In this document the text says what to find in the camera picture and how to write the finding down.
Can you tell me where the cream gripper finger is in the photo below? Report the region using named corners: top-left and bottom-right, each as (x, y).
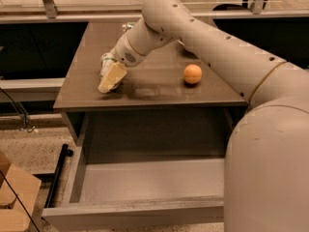
top-left (98, 61), bottom-right (127, 94)

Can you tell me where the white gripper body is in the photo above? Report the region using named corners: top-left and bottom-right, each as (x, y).
top-left (110, 34), bottom-right (146, 67)

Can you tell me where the white green 7up can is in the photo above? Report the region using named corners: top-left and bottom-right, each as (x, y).
top-left (100, 52), bottom-right (116, 77)

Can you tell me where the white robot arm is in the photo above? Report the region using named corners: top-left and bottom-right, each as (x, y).
top-left (98, 0), bottom-right (309, 232)

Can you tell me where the grey cabinet with glossy top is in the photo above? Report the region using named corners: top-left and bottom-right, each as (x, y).
top-left (54, 23), bottom-right (246, 138)

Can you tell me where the open grey top drawer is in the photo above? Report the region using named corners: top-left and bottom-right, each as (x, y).
top-left (42, 108), bottom-right (232, 232)

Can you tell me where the green crumpled chip bag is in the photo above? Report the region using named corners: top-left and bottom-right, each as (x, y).
top-left (123, 22), bottom-right (135, 32)

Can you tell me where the orange fruit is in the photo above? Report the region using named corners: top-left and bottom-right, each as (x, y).
top-left (183, 65), bottom-right (203, 84)

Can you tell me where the black bar on floor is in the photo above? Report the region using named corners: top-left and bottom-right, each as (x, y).
top-left (44, 144), bottom-right (73, 208)

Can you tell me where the cardboard box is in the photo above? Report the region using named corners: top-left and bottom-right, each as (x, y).
top-left (0, 152), bottom-right (41, 232)

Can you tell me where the black cable at left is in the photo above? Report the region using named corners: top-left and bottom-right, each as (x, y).
top-left (0, 86), bottom-right (39, 133)

